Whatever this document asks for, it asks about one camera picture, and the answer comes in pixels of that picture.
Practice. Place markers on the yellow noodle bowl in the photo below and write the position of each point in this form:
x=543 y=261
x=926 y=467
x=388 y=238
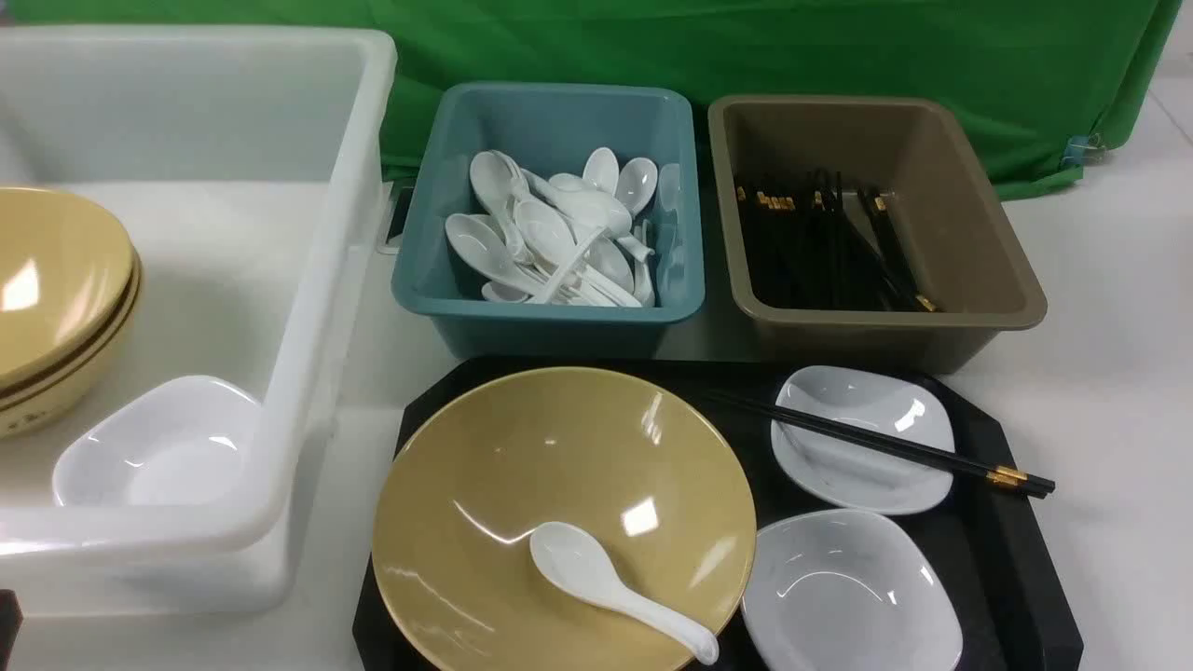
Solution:
x=634 y=465

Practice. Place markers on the white soup spoon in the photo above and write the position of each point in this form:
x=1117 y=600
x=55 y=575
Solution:
x=576 y=563

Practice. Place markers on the white square dish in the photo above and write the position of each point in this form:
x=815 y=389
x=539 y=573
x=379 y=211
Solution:
x=847 y=590
x=854 y=476

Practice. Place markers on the black chopstick gold band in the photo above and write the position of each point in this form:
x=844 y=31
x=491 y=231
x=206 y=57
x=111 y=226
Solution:
x=885 y=445

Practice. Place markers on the stacked yellow bowl top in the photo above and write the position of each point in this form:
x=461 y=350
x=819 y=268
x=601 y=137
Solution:
x=65 y=264

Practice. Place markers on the stacked yellow bowl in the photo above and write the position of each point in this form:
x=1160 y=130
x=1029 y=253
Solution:
x=65 y=264
x=44 y=397

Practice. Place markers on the stacked yellow bowl bottom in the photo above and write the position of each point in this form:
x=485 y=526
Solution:
x=44 y=397

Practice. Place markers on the pile of white spoons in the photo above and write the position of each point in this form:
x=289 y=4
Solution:
x=569 y=240

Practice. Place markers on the teal plastic bin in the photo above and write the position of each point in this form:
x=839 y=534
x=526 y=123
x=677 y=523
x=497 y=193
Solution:
x=548 y=128

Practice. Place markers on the pile of black chopsticks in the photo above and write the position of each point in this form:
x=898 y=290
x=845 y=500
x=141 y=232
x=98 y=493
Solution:
x=804 y=250

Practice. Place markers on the brown plastic bin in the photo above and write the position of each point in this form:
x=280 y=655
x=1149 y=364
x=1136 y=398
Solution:
x=959 y=242

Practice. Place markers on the large white plastic tub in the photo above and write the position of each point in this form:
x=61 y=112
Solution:
x=244 y=163

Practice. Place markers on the white dish in tub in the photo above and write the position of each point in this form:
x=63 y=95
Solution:
x=184 y=442

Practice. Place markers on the black serving tray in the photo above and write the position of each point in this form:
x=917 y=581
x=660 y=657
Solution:
x=986 y=546

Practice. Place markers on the blue binder clip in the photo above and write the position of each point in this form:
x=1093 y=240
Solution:
x=1084 y=150

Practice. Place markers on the green backdrop cloth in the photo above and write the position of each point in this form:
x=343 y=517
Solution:
x=1026 y=79

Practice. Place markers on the black object bottom left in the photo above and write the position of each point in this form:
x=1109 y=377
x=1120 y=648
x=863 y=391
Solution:
x=10 y=623

